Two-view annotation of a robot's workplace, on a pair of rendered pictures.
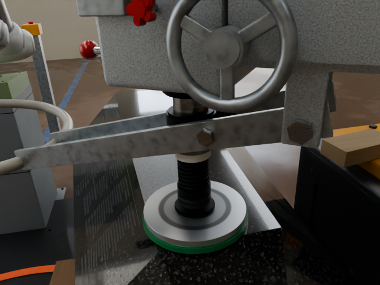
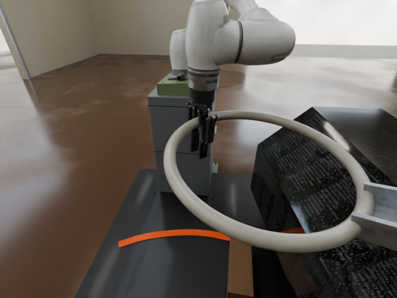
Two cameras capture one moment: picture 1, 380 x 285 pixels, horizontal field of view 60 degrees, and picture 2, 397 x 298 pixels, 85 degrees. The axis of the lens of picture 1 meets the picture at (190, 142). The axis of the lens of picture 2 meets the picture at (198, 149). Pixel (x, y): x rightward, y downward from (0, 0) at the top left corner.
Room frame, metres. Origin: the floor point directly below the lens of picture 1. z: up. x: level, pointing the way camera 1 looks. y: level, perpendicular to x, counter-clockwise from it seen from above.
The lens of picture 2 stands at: (0.36, 0.60, 1.24)
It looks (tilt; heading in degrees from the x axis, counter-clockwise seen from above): 33 degrees down; 17
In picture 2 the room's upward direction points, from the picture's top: straight up
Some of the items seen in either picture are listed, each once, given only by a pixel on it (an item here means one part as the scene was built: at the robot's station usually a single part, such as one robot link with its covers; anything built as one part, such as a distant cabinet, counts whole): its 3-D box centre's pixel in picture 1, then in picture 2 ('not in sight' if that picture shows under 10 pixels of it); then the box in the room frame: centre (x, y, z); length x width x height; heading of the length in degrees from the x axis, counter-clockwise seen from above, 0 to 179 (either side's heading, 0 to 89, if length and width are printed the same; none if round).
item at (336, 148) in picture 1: (358, 146); not in sight; (0.90, -0.52, 0.81); 0.20 x 0.10 x 0.05; 110
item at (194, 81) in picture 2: not in sight; (203, 77); (0.96, 0.77, 1.08); 0.09 x 0.09 x 0.06
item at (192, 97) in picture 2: not in sight; (201, 102); (0.96, 0.77, 1.01); 0.08 x 0.07 x 0.09; 50
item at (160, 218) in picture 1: (194, 208); not in sight; (0.56, 0.00, 0.85); 0.21 x 0.21 x 0.01
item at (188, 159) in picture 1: (192, 146); not in sight; (0.56, 0.00, 0.99); 0.07 x 0.07 x 0.04
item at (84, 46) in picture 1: (99, 50); not in sight; (0.55, 0.14, 1.18); 0.08 x 0.03 x 0.03; 64
